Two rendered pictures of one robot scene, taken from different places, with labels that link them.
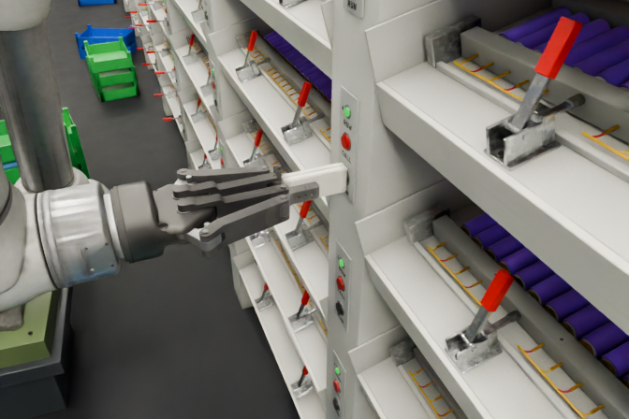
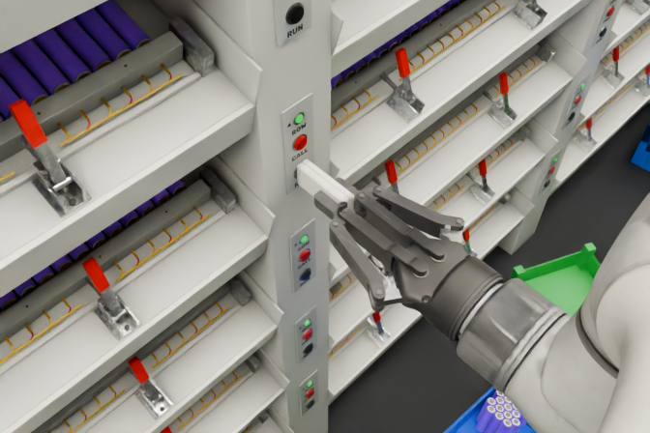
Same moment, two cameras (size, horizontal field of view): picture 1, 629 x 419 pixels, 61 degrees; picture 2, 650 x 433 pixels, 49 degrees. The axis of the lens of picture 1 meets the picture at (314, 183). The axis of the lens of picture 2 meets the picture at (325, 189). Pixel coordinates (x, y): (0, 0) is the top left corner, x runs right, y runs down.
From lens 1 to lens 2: 0.83 m
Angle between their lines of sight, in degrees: 78
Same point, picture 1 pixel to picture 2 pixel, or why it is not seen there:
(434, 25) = not seen: outside the picture
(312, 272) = (210, 364)
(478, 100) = not seen: outside the picture
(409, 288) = (360, 149)
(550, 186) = not seen: outside the picture
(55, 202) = (537, 311)
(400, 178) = not seen: hidden behind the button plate
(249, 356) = not seen: outside the picture
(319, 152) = (161, 274)
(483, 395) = (432, 102)
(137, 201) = (479, 265)
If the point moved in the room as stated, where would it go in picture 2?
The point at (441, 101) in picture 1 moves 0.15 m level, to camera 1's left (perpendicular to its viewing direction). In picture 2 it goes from (365, 9) to (435, 104)
